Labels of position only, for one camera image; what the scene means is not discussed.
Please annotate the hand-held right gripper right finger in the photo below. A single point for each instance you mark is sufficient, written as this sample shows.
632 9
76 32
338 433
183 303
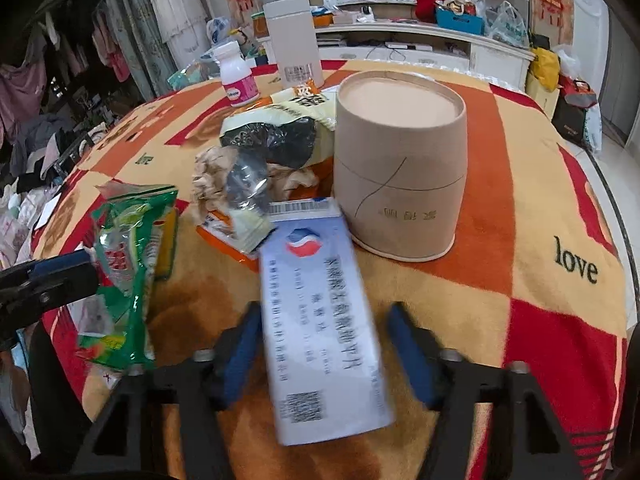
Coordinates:
410 355

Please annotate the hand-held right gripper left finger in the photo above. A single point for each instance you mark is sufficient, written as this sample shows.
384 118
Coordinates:
240 355

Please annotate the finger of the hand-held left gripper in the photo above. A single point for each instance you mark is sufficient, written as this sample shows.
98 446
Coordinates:
55 280

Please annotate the green snack packet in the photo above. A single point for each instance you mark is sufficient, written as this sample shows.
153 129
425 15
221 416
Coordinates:
125 260

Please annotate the white and blue medicine box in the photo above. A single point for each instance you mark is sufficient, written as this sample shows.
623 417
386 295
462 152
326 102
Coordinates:
320 320

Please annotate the orange snack packet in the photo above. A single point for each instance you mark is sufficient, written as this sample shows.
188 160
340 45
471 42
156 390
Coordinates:
220 237

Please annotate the yellow and black snack bag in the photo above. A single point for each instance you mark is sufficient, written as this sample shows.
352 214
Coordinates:
280 130

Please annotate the clear bag of dried mushrooms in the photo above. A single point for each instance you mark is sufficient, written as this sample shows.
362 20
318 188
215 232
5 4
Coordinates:
210 175

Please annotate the hanging pink clothes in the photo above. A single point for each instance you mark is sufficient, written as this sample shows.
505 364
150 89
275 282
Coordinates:
22 92

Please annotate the brown cardboard bucket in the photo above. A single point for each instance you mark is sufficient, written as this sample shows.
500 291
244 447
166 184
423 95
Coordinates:
400 160

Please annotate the teal wipes packet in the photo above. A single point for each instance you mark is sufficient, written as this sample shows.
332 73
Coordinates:
192 77

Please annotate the patterned green curtain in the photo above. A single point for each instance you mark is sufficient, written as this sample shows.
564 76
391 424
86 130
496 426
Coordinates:
135 25

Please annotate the white pill bottle pink label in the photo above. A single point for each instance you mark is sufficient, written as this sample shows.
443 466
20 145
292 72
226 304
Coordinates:
235 72

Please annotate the black shopping bag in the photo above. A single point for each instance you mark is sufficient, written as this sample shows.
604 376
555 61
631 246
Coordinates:
570 120

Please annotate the white lace covered appliance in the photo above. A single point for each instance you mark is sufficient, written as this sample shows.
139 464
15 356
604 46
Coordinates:
175 15

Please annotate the white plastic bag blue print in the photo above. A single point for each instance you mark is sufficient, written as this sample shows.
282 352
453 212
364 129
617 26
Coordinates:
217 30

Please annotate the white tv cabinet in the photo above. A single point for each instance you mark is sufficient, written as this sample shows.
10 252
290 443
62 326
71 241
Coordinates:
500 55

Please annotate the red bag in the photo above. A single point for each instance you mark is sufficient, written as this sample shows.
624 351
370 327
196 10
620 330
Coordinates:
577 90

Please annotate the white thermos bottle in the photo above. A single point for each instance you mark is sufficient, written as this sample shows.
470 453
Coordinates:
292 45

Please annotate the blue basket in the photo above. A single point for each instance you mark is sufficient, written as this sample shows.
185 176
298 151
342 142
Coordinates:
460 22

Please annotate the clear plastic bag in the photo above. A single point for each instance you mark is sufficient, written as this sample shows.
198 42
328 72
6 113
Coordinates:
507 25

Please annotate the orange box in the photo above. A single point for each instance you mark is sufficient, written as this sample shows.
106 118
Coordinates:
324 19

